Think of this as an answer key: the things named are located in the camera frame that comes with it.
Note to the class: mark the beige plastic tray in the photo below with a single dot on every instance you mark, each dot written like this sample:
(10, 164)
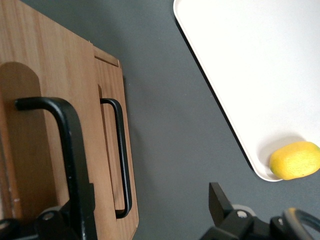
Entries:
(250, 62)

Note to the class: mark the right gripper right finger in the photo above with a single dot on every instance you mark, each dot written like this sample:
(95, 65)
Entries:
(225, 217)

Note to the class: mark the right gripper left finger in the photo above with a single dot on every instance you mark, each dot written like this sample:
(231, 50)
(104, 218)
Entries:
(85, 215)

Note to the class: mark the yellow lemon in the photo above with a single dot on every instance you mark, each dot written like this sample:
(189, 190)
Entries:
(295, 161)

